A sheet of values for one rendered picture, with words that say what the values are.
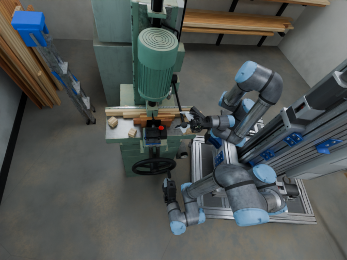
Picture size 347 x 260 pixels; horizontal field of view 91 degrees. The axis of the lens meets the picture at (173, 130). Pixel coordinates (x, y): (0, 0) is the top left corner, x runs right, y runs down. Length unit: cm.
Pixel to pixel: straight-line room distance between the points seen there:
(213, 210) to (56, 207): 146
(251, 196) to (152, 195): 136
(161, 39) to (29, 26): 100
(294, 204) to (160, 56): 201
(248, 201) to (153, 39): 72
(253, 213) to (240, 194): 7
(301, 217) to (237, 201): 163
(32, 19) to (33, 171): 137
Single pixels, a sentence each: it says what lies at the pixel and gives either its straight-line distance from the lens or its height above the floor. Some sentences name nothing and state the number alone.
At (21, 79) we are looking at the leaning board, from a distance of 236.
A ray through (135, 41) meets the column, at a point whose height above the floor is 134.
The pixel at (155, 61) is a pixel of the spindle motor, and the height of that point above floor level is 142.
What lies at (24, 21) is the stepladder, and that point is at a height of 116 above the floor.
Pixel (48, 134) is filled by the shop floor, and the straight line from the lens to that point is 238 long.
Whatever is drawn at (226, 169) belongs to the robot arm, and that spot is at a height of 127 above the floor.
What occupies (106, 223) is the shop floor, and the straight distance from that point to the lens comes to 192.
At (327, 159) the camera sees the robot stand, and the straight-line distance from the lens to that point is 138.
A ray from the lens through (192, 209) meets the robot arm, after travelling 103.
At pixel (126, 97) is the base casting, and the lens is 145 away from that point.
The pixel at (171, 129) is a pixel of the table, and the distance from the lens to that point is 117.
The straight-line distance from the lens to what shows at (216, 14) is 339.
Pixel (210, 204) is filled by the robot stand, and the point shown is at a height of 21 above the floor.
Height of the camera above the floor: 189
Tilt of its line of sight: 58 degrees down
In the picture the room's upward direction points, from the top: 19 degrees clockwise
